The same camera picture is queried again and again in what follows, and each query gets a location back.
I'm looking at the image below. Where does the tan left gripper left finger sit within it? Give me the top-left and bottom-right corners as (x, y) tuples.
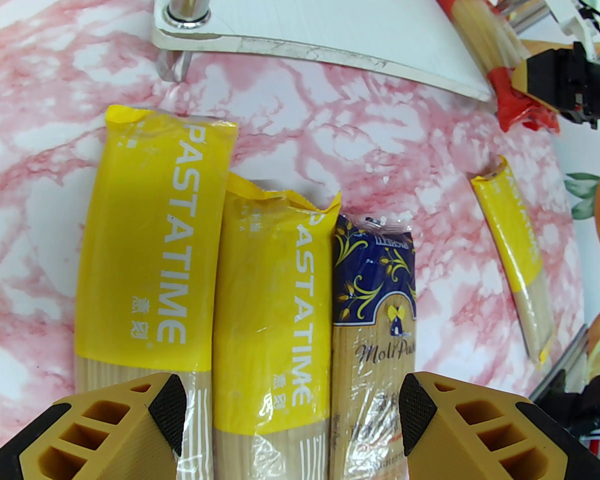
(0, 373), (188, 480)

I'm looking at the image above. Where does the white two-tier shelf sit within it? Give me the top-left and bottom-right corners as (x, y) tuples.
(151, 0), (494, 103)

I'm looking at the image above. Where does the red spaghetti pack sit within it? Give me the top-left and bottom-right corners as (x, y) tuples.
(411, 0), (561, 134)

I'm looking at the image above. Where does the dark blue spaghetti pack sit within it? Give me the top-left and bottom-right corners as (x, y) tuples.
(327, 213), (420, 480)

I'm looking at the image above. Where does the white wrist cable bracket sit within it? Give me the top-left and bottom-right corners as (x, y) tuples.
(542, 0), (596, 59)

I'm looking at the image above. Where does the yellow pastatime spaghetti pack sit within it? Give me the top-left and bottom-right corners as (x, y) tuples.
(470, 155), (556, 366)
(74, 104), (240, 480)
(211, 172), (343, 480)

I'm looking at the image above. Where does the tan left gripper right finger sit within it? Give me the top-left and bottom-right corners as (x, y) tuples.
(399, 372), (600, 480)

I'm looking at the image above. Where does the aluminium frame post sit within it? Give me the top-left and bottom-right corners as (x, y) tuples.
(497, 0), (551, 29)

